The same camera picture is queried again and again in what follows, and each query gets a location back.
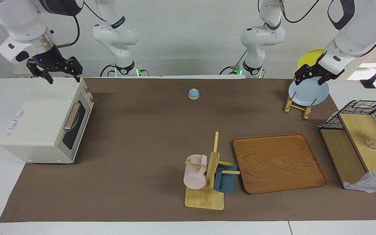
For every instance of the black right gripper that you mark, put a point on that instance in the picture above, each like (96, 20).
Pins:
(49, 58)

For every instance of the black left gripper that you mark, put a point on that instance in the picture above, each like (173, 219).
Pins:
(317, 70)

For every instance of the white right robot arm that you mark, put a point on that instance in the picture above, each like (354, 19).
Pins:
(18, 19)

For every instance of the beige oven knob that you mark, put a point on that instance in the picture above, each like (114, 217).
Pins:
(85, 88)
(90, 97)

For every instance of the white toaster oven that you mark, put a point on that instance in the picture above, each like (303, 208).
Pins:
(38, 124)

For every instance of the light blue plate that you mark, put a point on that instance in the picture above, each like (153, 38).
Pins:
(312, 93)

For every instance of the yellow plate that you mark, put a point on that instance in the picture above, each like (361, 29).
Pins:
(308, 58)

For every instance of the wooden plate rack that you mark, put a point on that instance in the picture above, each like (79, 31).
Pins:
(306, 112)

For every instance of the clear glass piece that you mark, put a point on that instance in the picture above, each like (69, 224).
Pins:
(372, 143)

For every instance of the brown wooden tray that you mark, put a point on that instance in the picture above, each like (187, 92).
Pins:
(279, 163)

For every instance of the brown table mat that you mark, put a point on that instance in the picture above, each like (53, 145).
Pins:
(142, 130)

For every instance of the small blue dome bell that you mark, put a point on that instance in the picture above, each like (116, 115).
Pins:
(194, 94)

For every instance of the dark blue mug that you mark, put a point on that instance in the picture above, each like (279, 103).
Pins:
(225, 182)

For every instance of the pink mug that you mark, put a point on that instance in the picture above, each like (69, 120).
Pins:
(194, 178)

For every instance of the wooden mug tree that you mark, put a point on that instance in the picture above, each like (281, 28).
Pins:
(204, 199)

